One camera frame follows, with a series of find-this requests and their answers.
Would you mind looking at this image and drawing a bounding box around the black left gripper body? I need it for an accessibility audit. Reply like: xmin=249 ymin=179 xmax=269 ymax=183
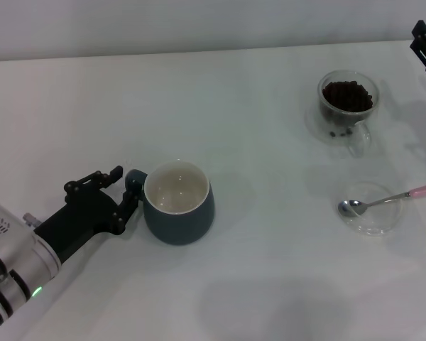
xmin=33 ymin=187 xmax=124 ymax=266

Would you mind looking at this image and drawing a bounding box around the heap of coffee beans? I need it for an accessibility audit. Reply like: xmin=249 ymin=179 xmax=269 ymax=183
xmin=322 ymin=80 xmax=373 ymax=112

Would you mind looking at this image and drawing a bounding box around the clear glass cup with handle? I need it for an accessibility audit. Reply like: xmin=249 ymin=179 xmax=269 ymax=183
xmin=317 ymin=70 xmax=380 ymax=159

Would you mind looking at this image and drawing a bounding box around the small round glass dish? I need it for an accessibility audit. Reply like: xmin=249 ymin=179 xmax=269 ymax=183
xmin=332 ymin=180 xmax=405 ymax=237

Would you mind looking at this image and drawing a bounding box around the pink handled metal spoon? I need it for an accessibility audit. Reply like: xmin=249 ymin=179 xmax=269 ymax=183
xmin=337 ymin=180 xmax=426 ymax=218

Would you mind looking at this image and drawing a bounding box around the dark teal ceramic mug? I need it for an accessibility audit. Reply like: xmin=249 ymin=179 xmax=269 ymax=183
xmin=124 ymin=160 xmax=217 ymax=246

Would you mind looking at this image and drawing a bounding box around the clear glass saucer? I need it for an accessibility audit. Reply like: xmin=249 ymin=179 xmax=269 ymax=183
xmin=306 ymin=102 xmax=374 ymax=147

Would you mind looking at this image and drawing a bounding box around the small metal cable plug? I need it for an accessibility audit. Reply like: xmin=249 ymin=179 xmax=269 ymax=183
xmin=23 ymin=212 xmax=42 ymax=229

